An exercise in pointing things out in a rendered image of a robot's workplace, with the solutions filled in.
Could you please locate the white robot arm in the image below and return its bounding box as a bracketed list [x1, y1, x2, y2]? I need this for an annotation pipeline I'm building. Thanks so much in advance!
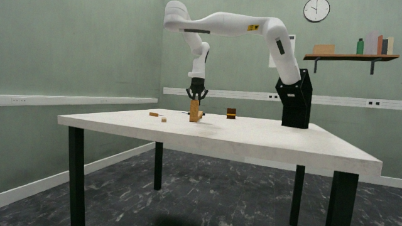
[163, 1, 301, 85]

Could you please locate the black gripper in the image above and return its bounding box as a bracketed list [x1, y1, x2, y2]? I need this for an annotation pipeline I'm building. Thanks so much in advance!
[186, 77, 209, 105]

